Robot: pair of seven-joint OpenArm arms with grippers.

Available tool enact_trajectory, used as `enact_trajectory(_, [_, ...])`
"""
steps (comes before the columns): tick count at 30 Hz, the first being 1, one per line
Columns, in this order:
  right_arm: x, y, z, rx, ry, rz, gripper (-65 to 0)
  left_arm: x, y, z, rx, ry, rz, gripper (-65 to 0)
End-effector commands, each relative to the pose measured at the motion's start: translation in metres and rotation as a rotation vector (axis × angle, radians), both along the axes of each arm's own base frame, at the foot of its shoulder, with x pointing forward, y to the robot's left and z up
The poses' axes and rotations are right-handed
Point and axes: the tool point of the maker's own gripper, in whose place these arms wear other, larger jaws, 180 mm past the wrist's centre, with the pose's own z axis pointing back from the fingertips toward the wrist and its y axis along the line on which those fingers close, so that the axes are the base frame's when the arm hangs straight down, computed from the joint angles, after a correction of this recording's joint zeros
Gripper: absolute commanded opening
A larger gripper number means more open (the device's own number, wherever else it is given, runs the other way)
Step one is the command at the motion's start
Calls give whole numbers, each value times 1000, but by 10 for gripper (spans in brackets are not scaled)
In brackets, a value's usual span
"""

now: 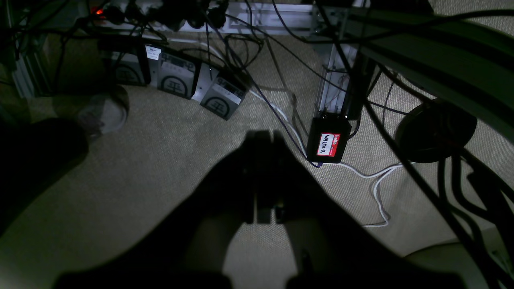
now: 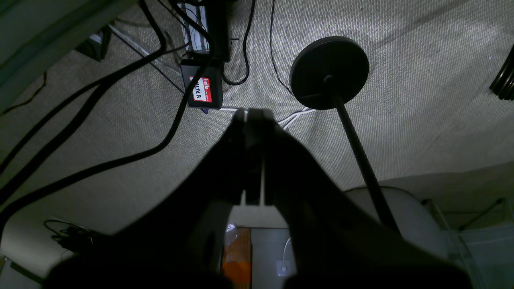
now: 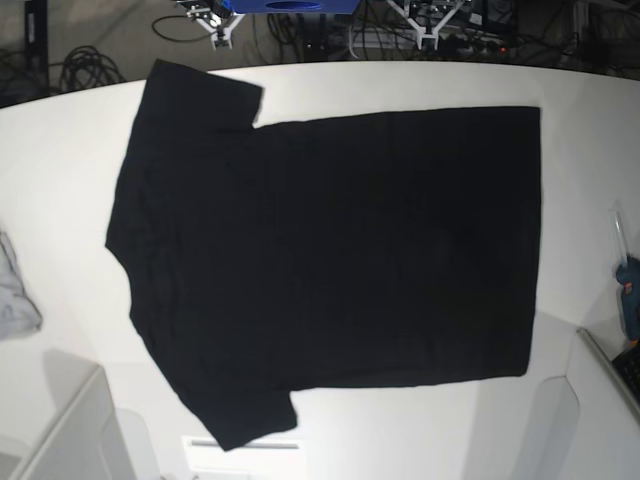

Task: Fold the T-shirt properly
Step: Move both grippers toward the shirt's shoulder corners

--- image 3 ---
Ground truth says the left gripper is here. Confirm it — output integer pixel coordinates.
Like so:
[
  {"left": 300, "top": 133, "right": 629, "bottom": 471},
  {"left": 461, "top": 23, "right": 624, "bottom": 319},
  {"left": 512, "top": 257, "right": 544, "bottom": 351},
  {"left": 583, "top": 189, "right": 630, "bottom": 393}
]
[{"left": 386, "top": 0, "right": 460, "bottom": 49}]

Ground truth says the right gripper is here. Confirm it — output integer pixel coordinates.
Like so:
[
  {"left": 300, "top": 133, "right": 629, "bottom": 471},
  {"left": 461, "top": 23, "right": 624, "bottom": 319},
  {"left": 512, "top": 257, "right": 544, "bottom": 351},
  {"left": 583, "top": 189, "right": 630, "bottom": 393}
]
[{"left": 174, "top": 0, "right": 245, "bottom": 50}]

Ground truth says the black T-shirt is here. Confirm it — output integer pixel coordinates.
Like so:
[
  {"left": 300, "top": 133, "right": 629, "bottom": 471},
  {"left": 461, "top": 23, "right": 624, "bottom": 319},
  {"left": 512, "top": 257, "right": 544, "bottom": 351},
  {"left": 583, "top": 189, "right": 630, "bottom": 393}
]
[{"left": 106, "top": 61, "right": 541, "bottom": 450}]

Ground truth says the blue box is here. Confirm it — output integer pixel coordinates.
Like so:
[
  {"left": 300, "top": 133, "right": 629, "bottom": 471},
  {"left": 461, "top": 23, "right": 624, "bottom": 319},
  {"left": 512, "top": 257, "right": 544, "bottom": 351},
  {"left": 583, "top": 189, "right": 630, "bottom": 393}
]
[{"left": 222, "top": 0, "right": 360, "bottom": 14}]

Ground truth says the black power strip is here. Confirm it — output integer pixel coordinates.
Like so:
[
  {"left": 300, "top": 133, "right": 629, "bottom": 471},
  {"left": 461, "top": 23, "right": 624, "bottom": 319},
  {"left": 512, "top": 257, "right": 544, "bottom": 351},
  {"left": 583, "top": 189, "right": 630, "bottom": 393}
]
[{"left": 417, "top": 34, "right": 510, "bottom": 56}]

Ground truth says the blue glue gun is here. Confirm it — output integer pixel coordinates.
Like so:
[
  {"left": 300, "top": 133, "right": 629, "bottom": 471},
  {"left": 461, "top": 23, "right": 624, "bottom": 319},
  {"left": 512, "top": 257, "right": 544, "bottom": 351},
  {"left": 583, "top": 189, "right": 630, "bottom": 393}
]
[{"left": 610, "top": 208, "right": 639, "bottom": 345}]

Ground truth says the grey cloth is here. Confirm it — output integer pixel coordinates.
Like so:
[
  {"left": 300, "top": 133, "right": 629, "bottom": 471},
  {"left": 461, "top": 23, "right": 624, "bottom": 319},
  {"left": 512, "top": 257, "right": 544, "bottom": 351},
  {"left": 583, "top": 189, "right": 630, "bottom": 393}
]
[{"left": 1, "top": 231, "right": 43, "bottom": 341}]

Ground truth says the black keyboard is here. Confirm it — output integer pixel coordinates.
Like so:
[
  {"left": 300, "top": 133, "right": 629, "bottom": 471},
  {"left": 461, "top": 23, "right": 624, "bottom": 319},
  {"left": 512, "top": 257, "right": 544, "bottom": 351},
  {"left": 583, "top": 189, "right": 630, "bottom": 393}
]
[{"left": 613, "top": 346, "right": 640, "bottom": 399}]

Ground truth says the coiled black cable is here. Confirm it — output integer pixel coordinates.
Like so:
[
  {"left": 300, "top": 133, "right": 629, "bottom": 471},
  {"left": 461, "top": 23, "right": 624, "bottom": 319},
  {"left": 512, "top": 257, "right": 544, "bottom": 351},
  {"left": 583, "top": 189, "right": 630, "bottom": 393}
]
[{"left": 58, "top": 45, "right": 119, "bottom": 92}]

